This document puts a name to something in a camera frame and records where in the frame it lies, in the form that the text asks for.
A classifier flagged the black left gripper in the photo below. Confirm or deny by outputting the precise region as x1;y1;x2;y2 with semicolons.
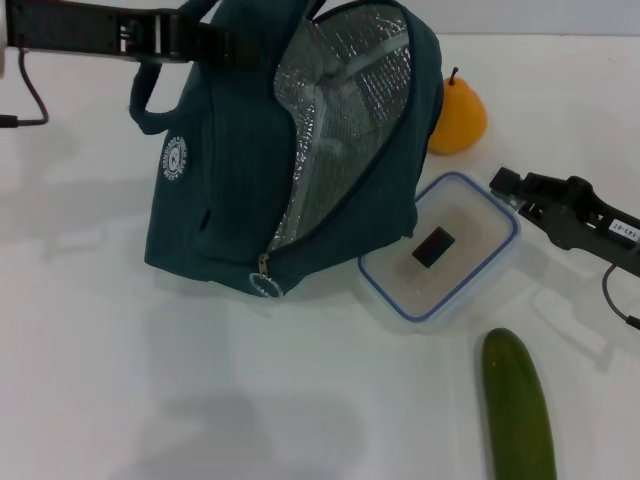
6;0;282;70

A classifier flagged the dark teal insulated lunch bag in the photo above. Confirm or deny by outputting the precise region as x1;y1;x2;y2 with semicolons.
129;0;445;301

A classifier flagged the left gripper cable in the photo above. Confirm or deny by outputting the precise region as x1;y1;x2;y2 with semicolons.
0;48;50;132

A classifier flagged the orange yellow pear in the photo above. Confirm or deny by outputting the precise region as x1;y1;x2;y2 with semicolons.
427;66;489;156

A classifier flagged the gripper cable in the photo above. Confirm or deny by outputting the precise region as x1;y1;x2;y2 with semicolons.
601;263;640;332
0;48;50;132

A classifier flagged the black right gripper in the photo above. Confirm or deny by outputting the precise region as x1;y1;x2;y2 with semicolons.
488;167;640;280

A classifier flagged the clear blue-rimmed plastic container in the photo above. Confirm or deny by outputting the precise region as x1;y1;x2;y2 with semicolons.
356;170;522;327

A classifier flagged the green cucumber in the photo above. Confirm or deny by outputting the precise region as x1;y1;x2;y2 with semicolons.
480;326;558;480

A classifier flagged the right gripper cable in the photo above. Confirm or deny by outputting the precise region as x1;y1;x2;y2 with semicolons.
601;263;640;332

